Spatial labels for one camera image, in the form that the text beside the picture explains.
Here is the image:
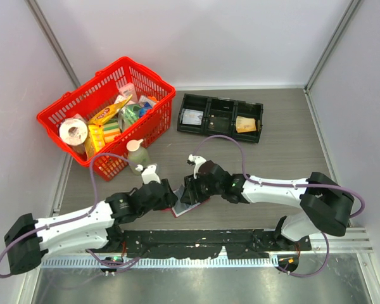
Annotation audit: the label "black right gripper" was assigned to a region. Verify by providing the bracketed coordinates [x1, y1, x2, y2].
[181, 172, 223, 205]

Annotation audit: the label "pink white box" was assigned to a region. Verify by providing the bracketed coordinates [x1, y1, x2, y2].
[118, 82, 137, 102]

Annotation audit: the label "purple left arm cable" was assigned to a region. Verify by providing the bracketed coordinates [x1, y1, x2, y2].
[0, 153, 145, 279]

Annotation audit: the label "red plastic shopping basket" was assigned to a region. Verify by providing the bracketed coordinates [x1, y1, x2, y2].
[37, 56, 176, 181]

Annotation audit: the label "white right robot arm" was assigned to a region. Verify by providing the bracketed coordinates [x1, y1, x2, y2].
[180, 161, 353, 250]

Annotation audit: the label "yellow snack bag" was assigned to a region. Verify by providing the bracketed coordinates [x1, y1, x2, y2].
[88, 94, 133, 126]

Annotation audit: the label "white cards in tray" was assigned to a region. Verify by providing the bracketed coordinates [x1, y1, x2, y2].
[181, 109, 203, 125]

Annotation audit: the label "red leather card holder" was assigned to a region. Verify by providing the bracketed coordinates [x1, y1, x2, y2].
[163, 185, 204, 218]

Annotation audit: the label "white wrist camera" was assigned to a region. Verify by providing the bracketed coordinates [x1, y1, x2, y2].
[135, 163, 161, 184]
[187, 154, 206, 179]

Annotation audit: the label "dark card in tray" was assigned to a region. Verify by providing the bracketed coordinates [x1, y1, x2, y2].
[210, 115, 227, 129]

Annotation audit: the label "green packaged item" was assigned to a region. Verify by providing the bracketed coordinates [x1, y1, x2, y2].
[118, 104, 146, 130]

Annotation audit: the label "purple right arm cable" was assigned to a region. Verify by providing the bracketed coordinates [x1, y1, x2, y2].
[188, 135, 365, 279]

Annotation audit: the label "toilet paper roll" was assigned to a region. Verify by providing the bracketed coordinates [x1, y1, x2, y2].
[59, 118, 88, 146]

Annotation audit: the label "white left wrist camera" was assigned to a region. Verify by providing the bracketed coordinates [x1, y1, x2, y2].
[135, 163, 161, 184]

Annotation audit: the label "green soap pump bottle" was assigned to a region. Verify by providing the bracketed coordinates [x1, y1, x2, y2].
[126, 139, 151, 175]

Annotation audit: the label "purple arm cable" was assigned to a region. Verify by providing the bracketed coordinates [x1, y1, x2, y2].
[0, 153, 145, 279]
[188, 135, 365, 279]

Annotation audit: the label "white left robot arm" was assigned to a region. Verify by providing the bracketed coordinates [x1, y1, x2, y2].
[4, 179, 178, 276]

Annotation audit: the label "yellow green sponge pack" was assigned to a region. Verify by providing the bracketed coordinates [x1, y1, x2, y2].
[101, 121, 121, 143]

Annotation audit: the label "slotted cable duct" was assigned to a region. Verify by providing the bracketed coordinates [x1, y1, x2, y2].
[41, 255, 278, 269]

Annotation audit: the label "black three-compartment tray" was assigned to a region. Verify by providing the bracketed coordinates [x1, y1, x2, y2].
[177, 94, 263, 143]

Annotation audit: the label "yellow box in basket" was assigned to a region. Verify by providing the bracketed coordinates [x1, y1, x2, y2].
[84, 125, 106, 159]

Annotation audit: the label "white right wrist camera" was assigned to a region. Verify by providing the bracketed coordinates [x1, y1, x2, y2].
[187, 154, 206, 179]

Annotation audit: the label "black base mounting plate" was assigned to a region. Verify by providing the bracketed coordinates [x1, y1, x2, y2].
[85, 229, 314, 259]

